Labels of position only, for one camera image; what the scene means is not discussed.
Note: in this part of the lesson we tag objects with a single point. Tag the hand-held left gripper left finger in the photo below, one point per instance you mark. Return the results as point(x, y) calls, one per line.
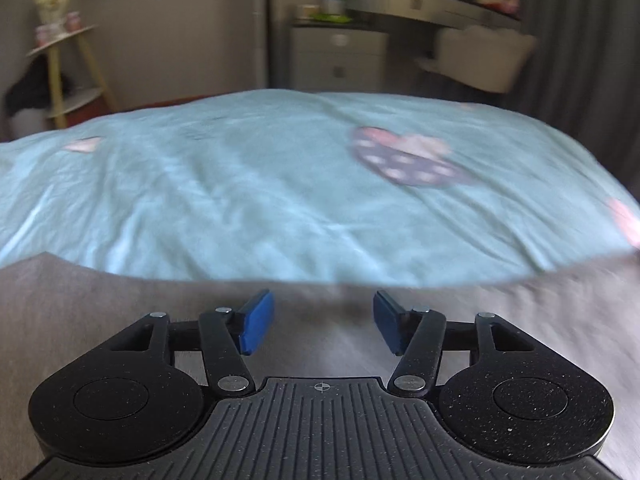
point(258, 321)

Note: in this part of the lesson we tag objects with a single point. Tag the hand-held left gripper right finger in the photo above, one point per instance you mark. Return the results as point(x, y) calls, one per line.
point(387, 320)

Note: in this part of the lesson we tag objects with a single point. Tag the light blue printed bed sheet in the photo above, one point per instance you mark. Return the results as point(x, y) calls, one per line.
point(280, 185)

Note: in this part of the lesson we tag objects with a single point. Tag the white bedside cabinet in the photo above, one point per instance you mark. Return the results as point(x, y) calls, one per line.
point(337, 57)

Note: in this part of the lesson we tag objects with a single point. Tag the white chair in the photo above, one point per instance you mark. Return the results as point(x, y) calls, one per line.
point(477, 57)

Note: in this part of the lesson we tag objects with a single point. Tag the yellow corner shelf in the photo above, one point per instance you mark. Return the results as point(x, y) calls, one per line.
point(67, 67)

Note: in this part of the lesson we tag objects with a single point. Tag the white dressing table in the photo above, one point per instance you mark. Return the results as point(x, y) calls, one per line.
point(430, 2)

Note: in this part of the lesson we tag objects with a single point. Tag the dark cloth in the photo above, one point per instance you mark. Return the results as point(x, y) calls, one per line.
point(31, 91)

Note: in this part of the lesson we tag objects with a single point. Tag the grey curtain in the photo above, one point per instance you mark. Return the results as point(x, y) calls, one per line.
point(580, 55)

